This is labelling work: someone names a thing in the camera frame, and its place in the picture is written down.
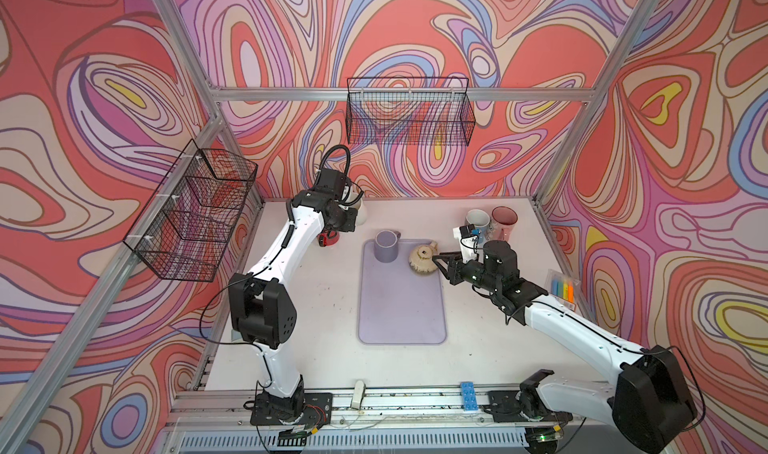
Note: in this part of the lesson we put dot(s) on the lavender plastic tray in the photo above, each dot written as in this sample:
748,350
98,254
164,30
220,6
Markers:
398,306

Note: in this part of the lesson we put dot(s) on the white mug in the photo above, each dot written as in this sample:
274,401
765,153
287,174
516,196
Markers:
362,213

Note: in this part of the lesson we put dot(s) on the red mug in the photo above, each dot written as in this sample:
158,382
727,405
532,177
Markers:
328,238

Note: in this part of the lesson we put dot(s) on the blue floral mug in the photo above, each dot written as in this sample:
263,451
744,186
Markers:
481,220

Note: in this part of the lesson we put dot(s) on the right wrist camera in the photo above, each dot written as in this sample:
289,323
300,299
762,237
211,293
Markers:
468,237

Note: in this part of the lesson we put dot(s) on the left black wire basket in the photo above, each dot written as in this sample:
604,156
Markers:
200,200

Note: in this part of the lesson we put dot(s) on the blue toy brick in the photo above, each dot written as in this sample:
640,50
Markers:
469,397

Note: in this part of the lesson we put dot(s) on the white clip on rail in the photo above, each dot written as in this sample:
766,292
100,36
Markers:
358,395

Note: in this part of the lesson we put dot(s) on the black wire basket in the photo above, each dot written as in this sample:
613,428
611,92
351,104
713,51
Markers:
409,110
200,200

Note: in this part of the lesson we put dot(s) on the back black wire basket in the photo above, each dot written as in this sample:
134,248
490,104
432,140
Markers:
409,110

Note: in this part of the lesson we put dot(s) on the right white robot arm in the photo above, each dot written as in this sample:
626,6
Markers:
643,391

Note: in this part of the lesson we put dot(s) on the pink cartoon mug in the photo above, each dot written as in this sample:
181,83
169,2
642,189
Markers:
503,221

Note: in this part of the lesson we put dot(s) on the lavender mug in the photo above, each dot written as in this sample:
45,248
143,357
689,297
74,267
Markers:
386,245

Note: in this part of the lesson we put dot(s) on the box of coloured markers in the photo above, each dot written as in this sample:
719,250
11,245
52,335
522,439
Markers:
563,287

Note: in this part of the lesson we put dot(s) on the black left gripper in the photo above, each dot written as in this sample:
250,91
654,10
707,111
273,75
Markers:
351,221

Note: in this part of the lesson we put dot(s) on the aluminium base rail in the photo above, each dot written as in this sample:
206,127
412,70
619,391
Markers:
389,420

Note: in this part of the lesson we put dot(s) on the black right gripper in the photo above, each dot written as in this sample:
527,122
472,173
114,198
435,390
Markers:
452,273

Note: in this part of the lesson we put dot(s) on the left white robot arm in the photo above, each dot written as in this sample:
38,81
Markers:
261,309

